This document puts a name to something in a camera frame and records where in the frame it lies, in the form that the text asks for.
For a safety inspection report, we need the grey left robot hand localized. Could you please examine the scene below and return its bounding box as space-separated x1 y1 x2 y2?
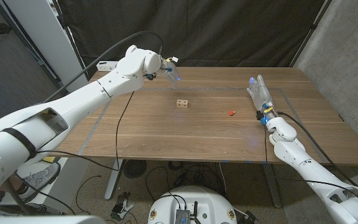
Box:
158 57 180 90

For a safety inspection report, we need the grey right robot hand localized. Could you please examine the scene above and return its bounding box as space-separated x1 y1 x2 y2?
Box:
246 74 275 119

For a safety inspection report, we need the white power strip box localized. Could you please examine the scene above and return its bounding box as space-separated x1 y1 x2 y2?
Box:
96 60 119 72

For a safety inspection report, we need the black backdrop stand pole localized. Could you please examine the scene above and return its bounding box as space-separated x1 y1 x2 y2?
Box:
52 0 90 81
290 0 334 67

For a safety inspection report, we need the grey table leg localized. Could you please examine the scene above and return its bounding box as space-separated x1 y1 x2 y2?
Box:
261 163 282 208

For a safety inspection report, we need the round black floor fan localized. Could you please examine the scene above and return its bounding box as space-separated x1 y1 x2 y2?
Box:
122 159 147 179

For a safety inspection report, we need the white table leg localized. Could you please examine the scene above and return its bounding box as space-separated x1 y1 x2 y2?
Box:
104 159 124 200

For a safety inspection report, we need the small black device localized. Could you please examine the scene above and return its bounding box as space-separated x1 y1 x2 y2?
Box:
244 210 260 224

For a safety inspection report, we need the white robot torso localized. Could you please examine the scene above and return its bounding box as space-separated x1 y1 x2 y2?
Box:
147 185 238 224

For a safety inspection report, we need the white pillar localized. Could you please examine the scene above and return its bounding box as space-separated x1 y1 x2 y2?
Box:
3 0 88 93

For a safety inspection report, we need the black white floor gadget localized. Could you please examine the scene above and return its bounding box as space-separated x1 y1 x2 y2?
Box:
110 192 135 221

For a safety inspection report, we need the grey electronics box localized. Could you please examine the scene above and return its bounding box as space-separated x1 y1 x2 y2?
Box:
175 208 191 224

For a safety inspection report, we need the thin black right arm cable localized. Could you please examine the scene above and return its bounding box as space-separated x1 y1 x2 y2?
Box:
262 124 358 215

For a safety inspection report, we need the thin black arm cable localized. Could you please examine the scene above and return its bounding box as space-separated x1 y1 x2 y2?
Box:
35 91 135 171
262 124 358 215

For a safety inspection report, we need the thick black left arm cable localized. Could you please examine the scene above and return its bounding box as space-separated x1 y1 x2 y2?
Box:
42 30 164 104

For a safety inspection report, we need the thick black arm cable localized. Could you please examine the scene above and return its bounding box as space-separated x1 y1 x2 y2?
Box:
42 30 164 104
277 111 358 187

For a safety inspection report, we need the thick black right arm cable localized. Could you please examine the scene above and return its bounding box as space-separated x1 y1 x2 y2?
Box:
277 111 358 187

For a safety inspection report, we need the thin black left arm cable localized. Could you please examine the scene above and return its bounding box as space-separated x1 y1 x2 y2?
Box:
35 91 135 171

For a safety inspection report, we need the tangle of black floor cables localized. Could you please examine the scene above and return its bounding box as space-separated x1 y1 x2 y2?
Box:
144 161 226 200

